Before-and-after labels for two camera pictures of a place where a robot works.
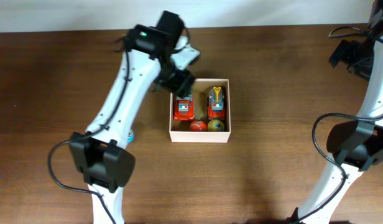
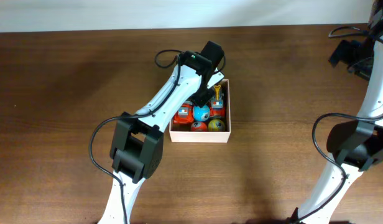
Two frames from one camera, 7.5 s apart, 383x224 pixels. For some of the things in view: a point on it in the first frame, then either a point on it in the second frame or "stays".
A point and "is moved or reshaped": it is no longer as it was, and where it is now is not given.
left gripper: x=183 y=89 to x=201 y=103
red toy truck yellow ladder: x=216 y=109 stays
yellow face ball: x=215 y=125 stays
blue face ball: x=130 y=137 is moved or reshaped
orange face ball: x=198 y=126 stays
